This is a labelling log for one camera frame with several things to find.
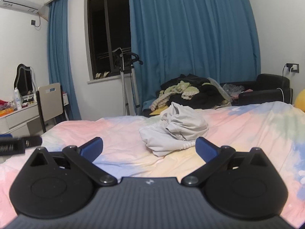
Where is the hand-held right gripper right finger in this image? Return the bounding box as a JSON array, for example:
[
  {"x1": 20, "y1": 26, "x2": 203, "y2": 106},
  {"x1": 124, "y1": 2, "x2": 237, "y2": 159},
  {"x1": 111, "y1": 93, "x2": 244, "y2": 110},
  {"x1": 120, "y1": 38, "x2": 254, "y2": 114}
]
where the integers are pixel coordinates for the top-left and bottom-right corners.
[{"x1": 181, "y1": 137, "x2": 271, "y2": 186}]

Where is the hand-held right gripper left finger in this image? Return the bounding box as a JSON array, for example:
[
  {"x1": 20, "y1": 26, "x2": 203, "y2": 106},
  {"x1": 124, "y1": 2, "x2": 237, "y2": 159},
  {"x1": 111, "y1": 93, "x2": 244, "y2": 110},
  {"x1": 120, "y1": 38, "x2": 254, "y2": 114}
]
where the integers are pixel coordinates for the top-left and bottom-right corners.
[{"x1": 30, "y1": 137, "x2": 118, "y2": 186}]

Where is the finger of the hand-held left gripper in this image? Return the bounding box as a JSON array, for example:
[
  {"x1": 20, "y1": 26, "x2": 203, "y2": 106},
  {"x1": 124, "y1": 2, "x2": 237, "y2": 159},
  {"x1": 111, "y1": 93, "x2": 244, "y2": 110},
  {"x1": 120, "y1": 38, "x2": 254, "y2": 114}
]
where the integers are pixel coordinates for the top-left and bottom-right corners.
[{"x1": 22, "y1": 135, "x2": 43, "y2": 148}]

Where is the white t-shirt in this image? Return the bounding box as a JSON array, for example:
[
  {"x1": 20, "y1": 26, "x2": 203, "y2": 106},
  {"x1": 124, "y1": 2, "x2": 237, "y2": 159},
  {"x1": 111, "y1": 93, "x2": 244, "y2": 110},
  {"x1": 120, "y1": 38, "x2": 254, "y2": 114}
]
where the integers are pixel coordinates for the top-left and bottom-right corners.
[{"x1": 139, "y1": 102, "x2": 209, "y2": 157}]

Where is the black clothes pile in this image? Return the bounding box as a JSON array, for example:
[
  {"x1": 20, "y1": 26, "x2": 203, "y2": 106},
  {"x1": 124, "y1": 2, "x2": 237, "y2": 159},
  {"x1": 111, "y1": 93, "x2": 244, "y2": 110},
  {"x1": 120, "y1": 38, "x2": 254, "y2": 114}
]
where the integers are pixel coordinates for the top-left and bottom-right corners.
[{"x1": 160, "y1": 74, "x2": 230, "y2": 110}]

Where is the white dressing desk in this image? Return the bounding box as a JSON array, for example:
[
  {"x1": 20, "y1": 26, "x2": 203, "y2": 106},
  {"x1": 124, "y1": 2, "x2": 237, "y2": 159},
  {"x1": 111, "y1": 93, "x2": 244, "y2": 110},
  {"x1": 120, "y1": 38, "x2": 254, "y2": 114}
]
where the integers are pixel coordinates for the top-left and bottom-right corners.
[{"x1": 0, "y1": 93, "x2": 69, "y2": 135}]

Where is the orange box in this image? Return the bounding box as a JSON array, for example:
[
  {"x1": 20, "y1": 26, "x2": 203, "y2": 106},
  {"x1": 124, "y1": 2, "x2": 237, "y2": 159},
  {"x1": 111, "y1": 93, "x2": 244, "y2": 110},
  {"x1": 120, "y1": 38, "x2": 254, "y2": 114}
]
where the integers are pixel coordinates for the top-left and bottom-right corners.
[{"x1": 0, "y1": 108, "x2": 15, "y2": 118}]

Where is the white spray bottle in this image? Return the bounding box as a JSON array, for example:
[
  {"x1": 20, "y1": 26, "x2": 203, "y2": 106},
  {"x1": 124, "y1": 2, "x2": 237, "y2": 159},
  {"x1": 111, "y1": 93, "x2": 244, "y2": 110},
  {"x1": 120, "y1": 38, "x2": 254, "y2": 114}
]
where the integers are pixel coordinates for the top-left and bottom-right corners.
[{"x1": 14, "y1": 87, "x2": 22, "y2": 110}]

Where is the beige chair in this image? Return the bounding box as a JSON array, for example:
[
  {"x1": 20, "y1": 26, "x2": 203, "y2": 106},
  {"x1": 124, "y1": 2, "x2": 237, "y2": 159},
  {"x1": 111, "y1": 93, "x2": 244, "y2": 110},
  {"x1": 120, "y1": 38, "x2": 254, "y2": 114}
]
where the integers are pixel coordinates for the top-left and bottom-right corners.
[{"x1": 36, "y1": 83, "x2": 69, "y2": 133}]

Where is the pastel tie-dye bedspread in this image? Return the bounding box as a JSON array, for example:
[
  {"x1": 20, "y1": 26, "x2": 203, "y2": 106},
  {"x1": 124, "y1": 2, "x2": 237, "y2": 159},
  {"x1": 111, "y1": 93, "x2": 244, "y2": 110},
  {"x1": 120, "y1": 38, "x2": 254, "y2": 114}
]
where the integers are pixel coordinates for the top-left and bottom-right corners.
[{"x1": 0, "y1": 101, "x2": 305, "y2": 229}]

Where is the black framed vanity mirror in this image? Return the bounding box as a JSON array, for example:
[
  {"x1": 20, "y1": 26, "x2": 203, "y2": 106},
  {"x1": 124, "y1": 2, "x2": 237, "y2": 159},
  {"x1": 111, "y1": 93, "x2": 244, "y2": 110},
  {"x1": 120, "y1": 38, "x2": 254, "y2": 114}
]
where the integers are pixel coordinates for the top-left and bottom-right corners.
[{"x1": 14, "y1": 64, "x2": 39, "y2": 97}]

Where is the cream green knit blanket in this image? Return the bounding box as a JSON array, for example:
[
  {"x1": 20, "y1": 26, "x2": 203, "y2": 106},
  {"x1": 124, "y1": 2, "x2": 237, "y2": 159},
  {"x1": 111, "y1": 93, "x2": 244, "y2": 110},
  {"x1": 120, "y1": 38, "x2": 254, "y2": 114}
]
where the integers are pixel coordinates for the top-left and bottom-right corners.
[{"x1": 149, "y1": 81, "x2": 200, "y2": 111}]

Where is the clear plastic bag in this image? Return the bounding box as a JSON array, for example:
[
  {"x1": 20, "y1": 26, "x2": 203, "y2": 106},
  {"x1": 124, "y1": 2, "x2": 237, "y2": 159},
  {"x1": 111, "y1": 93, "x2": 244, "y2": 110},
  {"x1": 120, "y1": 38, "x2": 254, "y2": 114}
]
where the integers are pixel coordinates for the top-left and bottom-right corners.
[{"x1": 207, "y1": 77, "x2": 246, "y2": 105}]

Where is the garment steamer stand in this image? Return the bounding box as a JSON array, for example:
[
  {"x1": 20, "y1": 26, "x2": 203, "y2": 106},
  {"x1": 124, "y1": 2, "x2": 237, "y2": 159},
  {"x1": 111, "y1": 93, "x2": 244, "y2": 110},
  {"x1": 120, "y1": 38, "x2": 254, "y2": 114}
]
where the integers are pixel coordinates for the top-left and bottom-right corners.
[{"x1": 112, "y1": 48, "x2": 143, "y2": 117}]

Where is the narrow blue curtain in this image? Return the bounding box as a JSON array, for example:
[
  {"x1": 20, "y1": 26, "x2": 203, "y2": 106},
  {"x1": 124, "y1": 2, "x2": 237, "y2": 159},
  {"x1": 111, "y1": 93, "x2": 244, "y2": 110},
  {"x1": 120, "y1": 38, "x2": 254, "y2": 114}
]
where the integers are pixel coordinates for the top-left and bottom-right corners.
[{"x1": 46, "y1": 0, "x2": 81, "y2": 121}]

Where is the black armchair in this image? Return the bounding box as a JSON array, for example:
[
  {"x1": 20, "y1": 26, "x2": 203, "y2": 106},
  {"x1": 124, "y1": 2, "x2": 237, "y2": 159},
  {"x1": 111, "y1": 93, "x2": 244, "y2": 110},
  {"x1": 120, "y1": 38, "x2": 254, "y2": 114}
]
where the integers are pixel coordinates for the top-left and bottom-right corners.
[{"x1": 220, "y1": 73, "x2": 293, "y2": 106}]

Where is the yellow plush toy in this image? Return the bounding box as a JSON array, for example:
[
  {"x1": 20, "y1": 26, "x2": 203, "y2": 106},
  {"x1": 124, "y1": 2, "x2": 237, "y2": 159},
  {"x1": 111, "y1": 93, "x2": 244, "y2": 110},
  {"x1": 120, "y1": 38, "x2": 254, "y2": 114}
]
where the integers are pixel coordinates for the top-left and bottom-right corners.
[{"x1": 294, "y1": 93, "x2": 305, "y2": 112}]

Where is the wide blue curtain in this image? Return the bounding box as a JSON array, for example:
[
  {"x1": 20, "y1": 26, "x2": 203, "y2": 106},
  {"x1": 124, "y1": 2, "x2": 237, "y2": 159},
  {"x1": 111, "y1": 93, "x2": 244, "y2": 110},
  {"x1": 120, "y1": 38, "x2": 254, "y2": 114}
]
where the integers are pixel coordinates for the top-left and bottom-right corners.
[{"x1": 127, "y1": 0, "x2": 261, "y2": 117}]

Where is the dark framed window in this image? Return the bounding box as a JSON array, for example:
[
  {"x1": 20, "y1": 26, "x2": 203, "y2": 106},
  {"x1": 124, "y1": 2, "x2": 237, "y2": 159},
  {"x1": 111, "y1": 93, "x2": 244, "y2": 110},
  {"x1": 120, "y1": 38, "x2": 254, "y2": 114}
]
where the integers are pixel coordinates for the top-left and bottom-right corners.
[{"x1": 84, "y1": 0, "x2": 132, "y2": 84}]

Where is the white charging cable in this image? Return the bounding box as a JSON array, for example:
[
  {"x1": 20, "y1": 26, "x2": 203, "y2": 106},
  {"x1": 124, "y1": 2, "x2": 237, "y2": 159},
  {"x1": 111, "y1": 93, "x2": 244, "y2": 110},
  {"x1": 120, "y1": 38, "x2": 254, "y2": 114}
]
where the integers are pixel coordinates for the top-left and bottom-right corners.
[{"x1": 276, "y1": 67, "x2": 295, "y2": 103}]

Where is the wall socket with charger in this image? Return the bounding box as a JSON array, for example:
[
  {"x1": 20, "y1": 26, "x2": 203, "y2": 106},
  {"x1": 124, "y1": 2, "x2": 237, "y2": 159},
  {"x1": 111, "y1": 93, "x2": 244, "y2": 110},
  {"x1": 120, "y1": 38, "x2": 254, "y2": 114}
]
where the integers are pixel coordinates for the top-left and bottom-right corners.
[{"x1": 285, "y1": 63, "x2": 299, "y2": 73}]

